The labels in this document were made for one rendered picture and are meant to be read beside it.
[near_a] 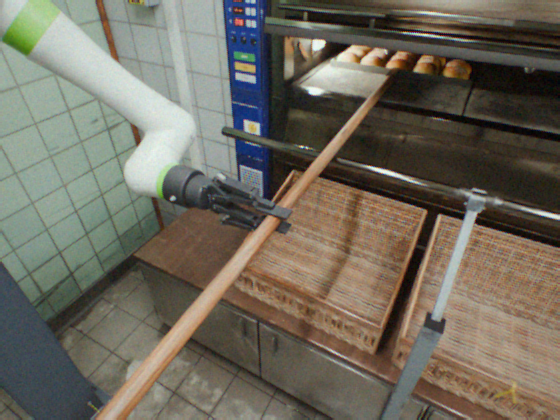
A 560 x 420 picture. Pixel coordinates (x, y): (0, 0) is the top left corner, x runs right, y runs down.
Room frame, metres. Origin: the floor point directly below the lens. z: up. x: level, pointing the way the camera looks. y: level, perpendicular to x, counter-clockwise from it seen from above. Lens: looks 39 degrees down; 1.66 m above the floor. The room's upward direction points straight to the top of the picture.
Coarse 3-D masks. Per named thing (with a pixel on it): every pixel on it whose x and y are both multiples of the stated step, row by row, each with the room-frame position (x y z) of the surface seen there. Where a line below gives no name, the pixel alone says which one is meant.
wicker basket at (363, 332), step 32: (320, 192) 1.18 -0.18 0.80; (352, 192) 1.12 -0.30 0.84; (320, 224) 1.13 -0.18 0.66; (384, 224) 1.03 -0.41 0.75; (416, 224) 0.98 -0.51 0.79; (256, 256) 0.99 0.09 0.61; (288, 256) 1.01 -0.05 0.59; (320, 256) 1.01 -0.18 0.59; (352, 256) 1.01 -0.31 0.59; (384, 256) 0.98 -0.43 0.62; (256, 288) 0.85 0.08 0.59; (288, 288) 0.74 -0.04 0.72; (320, 288) 0.85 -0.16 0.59; (352, 288) 0.85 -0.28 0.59; (384, 288) 0.85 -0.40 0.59; (320, 320) 0.68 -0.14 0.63; (352, 320) 0.63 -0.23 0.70; (384, 320) 0.61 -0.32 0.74
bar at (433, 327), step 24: (264, 144) 0.92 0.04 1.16; (288, 144) 0.89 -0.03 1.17; (360, 168) 0.78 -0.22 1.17; (384, 168) 0.76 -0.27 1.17; (432, 192) 0.69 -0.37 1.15; (456, 192) 0.67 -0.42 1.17; (480, 192) 0.66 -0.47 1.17; (528, 216) 0.59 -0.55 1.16; (552, 216) 0.58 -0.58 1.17; (456, 264) 0.55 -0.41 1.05; (432, 312) 0.49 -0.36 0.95; (432, 336) 0.45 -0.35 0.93; (408, 360) 0.46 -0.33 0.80; (408, 384) 0.45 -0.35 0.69
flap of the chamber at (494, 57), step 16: (272, 32) 1.16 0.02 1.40; (288, 32) 1.14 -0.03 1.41; (304, 32) 1.12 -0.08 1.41; (320, 32) 1.09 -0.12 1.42; (336, 32) 1.07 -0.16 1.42; (384, 48) 1.00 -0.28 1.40; (400, 48) 0.98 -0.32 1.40; (416, 48) 0.96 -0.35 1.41; (432, 48) 0.95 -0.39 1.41; (448, 48) 0.93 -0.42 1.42; (464, 48) 0.91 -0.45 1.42; (512, 64) 0.86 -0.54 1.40; (528, 64) 0.84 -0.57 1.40; (544, 64) 0.83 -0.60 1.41
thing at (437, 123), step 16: (288, 96) 1.30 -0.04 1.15; (304, 96) 1.27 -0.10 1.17; (320, 96) 1.24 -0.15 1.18; (336, 96) 1.23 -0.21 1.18; (352, 96) 1.23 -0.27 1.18; (352, 112) 1.18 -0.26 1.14; (368, 112) 1.15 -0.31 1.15; (384, 112) 1.13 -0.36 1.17; (400, 112) 1.10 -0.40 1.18; (416, 112) 1.09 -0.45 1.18; (432, 112) 1.09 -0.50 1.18; (432, 128) 1.05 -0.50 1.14; (448, 128) 1.03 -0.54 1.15; (464, 128) 1.01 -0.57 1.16; (480, 128) 0.99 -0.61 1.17; (496, 128) 0.98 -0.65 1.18; (512, 128) 0.98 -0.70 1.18; (528, 128) 0.97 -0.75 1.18; (512, 144) 0.94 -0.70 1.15; (528, 144) 0.92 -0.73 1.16; (544, 144) 0.91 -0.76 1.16
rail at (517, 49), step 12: (276, 24) 1.16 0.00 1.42; (288, 24) 1.14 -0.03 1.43; (300, 24) 1.13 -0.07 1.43; (312, 24) 1.11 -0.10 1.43; (324, 24) 1.09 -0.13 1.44; (336, 24) 1.08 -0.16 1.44; (372, 36) 1.02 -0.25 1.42; (384, 36) 1.01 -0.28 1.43; (396, 36) 0.99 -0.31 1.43; (408, 36) 0.98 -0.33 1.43; (420, 36) 0.97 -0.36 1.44; (432, 36) 0.95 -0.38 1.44; (444, 36) 0.94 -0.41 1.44; (468, 48) 0.91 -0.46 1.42; (480, 48) 0.90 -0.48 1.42; (492, 48) 0.88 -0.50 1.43; (504, 48) 0.87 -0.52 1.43; (516, 48) 0.86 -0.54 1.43; (528, 48) 0.85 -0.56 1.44; (540, 48) 0.84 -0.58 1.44
